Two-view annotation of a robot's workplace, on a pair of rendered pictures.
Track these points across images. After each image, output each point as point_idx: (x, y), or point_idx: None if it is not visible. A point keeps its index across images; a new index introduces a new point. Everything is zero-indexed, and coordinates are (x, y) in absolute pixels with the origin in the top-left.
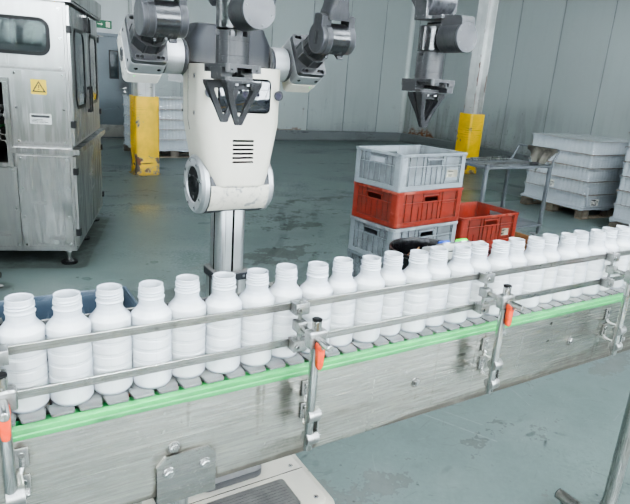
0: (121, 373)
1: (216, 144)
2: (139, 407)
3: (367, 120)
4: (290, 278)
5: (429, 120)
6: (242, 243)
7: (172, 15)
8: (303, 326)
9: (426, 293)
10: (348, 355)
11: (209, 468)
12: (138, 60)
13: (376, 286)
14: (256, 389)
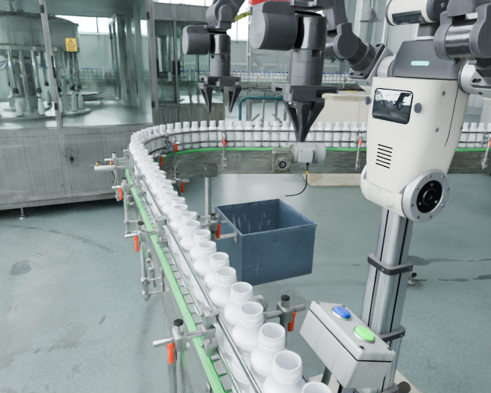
0: (149, 207)
1: (368, 144)
2: (146, 223)
3: None
4: (172, 205)
5: (300, 134)
6: (391, 242)
7: (329, 43)
8: (154, 230)
9: (196, 281)
10: (169, 274)
11: (152, 274)
12: (349, 76)
13: (180, 242)
14: (156, 252)
